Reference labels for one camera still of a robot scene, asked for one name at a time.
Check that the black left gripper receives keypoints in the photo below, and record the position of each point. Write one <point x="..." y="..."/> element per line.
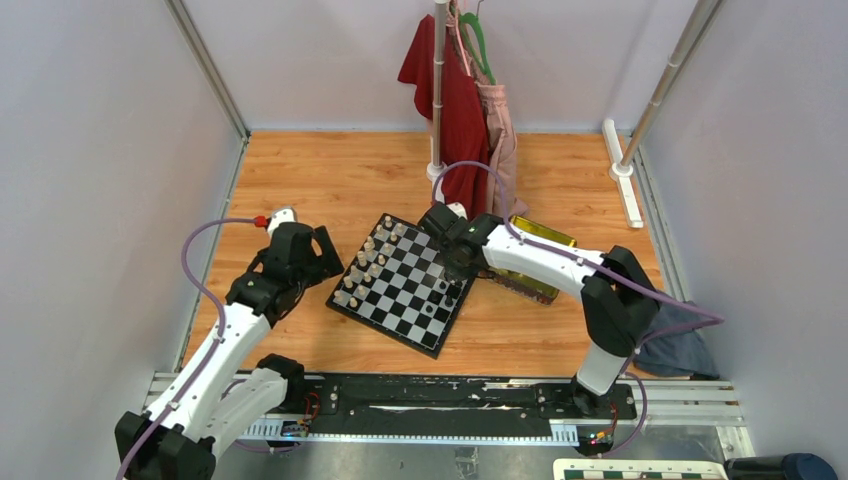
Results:
<point x="325" y="264"/>

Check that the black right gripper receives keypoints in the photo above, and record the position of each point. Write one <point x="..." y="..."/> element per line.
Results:
<point x="453" y="274"/>

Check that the yellow square tin box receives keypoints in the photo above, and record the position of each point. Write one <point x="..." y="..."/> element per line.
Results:
<point x="543" y="273"/>

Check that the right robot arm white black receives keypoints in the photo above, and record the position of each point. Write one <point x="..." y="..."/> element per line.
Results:
<point x="619" y="302"/>

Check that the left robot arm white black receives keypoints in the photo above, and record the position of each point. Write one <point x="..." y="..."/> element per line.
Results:
<point x="212" y="364"/>

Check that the white chess pieces row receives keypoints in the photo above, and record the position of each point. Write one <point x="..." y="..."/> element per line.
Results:
<point x="367" y="279"/>

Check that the pink hanging garment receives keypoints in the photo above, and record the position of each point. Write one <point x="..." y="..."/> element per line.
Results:
<point x="502" y="150"/>

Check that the white clothes rack pole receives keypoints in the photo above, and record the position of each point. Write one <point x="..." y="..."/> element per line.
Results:
<point x="436" y="166"/>

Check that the black white chessboard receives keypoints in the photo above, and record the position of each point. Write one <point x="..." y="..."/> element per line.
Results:
<point x="399" y="315"/>

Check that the red hanging shirt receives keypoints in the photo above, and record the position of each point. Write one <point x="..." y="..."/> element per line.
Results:
<point x="464" y="135"/>

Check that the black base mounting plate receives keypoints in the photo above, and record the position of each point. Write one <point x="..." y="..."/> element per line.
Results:
<point x="424" y="406"/>

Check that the white rack foot bar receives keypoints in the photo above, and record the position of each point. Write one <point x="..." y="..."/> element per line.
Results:
<point x="622" y="175"/>

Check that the green clothes hanger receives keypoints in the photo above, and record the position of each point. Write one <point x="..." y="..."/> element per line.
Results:
<point x="473" y="36"/>

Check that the grey crumpled cloth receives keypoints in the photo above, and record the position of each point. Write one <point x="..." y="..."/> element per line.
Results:
<point x="672" y="346"/>

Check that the silver diagonal rack pole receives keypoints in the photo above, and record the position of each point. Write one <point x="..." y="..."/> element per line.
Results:
<point x="698" y="22"/>

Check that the dark blue object corner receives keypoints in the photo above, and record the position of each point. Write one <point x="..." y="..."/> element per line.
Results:
<point x="794" y="466"/>

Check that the aluminium frame rail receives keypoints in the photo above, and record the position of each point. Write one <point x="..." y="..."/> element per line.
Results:
<point x="682" y="404"/>

